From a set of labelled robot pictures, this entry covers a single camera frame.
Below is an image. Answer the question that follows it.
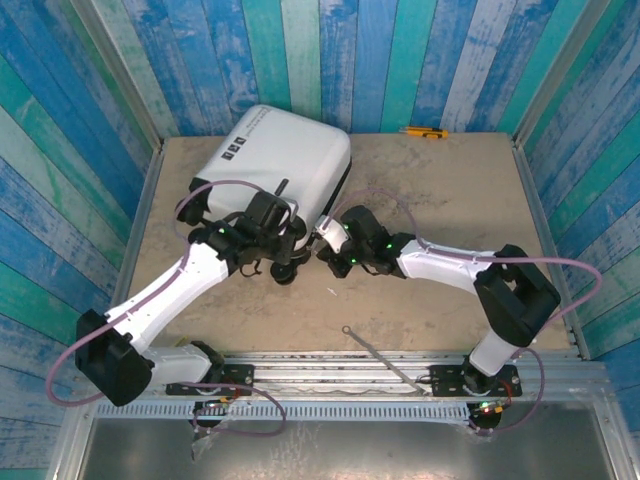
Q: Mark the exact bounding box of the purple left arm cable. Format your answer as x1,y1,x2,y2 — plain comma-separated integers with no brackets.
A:
45,179,289,436

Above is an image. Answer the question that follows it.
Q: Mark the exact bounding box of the white slotted cable duct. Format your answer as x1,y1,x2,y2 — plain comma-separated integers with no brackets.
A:
93,401,474,422

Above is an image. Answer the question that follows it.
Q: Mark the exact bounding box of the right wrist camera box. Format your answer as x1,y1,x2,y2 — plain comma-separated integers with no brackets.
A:
314,215,352,255

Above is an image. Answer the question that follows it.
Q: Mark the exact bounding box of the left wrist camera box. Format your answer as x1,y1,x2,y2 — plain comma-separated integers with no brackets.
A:
277,197,302,236

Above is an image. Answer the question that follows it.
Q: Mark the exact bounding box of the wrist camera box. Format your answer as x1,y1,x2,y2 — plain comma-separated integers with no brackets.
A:
314,215,352,255
277,197,302,236

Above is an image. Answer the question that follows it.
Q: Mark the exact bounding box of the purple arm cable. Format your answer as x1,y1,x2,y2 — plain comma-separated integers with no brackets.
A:
45,179,289,436
327,188,604,436

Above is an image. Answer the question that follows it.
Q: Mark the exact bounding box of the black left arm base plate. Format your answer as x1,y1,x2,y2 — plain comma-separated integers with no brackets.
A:
165,363,255,397

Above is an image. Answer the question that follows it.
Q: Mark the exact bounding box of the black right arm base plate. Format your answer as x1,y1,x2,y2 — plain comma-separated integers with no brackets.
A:
429,364,524,399

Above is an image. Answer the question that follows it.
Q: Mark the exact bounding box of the aluminium corner post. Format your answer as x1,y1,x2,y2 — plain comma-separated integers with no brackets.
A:
69,0,166,151
514,0,614,144

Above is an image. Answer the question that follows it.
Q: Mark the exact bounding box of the aluminium mounting rail frame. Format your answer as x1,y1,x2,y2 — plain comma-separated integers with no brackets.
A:
72,349,609,401

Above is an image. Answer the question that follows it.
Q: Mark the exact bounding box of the grey metal strip with ring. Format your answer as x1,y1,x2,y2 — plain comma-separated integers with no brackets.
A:
341,324,431,397

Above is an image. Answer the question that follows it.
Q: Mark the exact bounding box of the yellow black utility knife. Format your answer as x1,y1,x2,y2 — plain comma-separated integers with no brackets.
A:
398,125,450,140

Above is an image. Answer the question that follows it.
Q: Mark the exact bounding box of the clear plastic scrap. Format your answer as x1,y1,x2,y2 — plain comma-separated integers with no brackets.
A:
189,424,226,461

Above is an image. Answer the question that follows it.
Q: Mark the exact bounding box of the grey metal sheet panel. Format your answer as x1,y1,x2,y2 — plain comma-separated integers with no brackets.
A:
74,417,619,480

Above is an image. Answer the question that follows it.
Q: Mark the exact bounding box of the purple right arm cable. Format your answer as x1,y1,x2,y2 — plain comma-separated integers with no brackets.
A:
327,188,604,436

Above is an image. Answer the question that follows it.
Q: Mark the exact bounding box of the aluminium table side rail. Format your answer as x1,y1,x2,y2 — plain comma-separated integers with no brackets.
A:
94,138,167,359
510,133,592,360

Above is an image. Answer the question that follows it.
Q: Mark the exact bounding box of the white hard-shell suitcase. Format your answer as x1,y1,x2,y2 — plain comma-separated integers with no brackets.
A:
180,103,353,286

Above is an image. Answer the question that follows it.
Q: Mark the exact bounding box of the small circuit board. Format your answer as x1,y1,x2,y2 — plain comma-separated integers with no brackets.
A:
472,397,512,417
193,397,236,416

